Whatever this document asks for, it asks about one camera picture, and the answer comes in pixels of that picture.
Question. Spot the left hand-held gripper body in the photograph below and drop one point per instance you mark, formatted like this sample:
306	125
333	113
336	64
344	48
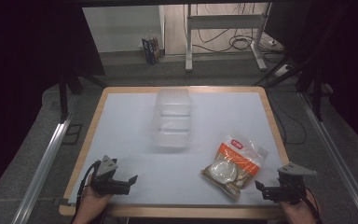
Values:
106	168

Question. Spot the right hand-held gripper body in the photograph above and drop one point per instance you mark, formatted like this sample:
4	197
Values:
292	186

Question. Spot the orange and clear snack packet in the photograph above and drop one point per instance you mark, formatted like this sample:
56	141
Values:
234	166

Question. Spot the clear plastic container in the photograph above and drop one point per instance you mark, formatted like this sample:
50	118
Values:
173	118

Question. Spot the person's right hand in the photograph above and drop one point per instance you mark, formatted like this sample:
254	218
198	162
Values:
299	210

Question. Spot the person's left hand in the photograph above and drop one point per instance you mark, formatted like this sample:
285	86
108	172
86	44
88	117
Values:
93	199

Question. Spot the black stand leg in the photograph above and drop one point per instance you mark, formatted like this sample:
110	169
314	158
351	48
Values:
64	96

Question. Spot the black stand legs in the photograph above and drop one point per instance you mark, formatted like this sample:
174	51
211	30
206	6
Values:
304	71

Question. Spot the white board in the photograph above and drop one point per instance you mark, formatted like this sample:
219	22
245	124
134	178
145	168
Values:
122	28

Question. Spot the white metal stand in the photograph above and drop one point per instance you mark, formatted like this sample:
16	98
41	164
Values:
223	21

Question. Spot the aluminium rail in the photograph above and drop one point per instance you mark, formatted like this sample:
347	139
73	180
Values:
40	168
338	158

